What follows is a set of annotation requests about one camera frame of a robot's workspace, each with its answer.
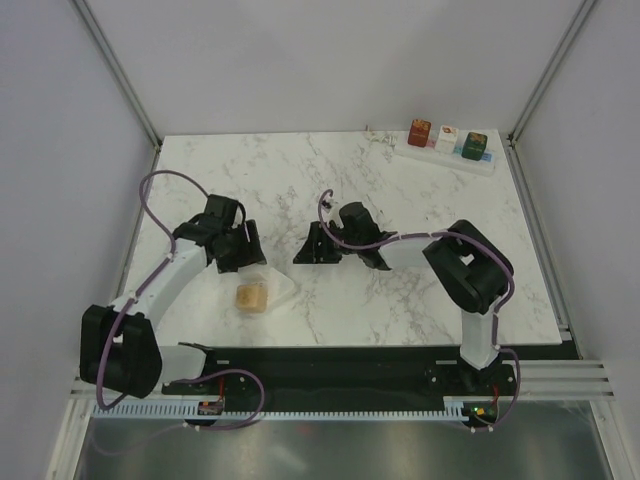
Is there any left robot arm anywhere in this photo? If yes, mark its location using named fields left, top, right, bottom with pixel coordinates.
left=79, top=194, right=266, bottom=398

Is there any white power strip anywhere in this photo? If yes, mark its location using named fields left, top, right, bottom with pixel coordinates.
left=394, top=136, right=497, bottom=177

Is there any aluminium frame rail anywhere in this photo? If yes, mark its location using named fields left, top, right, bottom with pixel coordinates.
left=69, top=357, right=617, bottom=399

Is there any red cube plug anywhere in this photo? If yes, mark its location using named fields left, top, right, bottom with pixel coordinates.
left=407, top=118, right=432, bottom=148

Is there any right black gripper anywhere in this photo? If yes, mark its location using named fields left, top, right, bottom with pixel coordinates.
left=294, top=221, right=362, bottom=263

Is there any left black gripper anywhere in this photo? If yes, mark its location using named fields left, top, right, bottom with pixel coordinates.
left=216, top=220, right=266, bottom=274

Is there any green cube plug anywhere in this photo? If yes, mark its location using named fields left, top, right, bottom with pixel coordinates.
left=461, top=131, right=488, bottom=161

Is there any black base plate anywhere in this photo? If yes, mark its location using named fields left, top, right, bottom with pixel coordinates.
left=162, top=346, right=516, bottom=412

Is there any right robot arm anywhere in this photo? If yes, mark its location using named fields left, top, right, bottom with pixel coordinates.
left=293, top=200, right=515, bottom=394

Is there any white cable duct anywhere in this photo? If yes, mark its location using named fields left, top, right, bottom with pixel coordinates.
left=91, top=400, right=468, bottom=422

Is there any white cube plug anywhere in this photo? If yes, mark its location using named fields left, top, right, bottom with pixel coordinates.
left=434, top=125, right=459, bottom=155

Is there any beige cube plug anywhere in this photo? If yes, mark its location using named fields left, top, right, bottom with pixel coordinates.
left=235, top=284, right=268, bottom=314

